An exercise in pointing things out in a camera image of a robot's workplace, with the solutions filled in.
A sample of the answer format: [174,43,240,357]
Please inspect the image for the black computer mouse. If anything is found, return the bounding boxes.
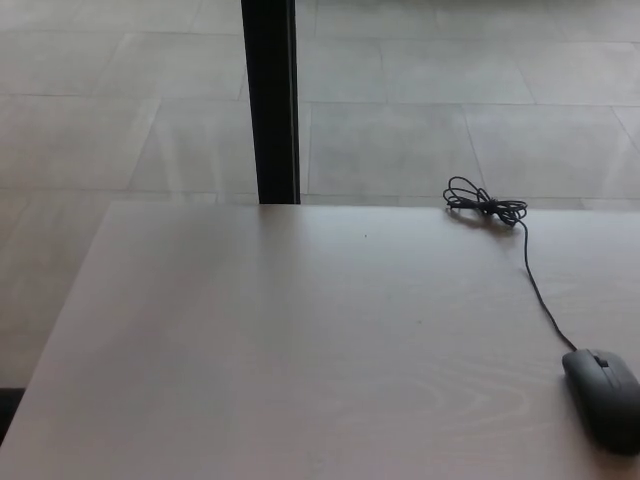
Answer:
[561,348,640,456]

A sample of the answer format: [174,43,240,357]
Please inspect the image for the black vertical window post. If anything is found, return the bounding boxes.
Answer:
[240,0,302,206]

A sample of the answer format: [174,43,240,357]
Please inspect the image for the black mouse cable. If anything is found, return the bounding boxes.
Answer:
[443,175,579,352]

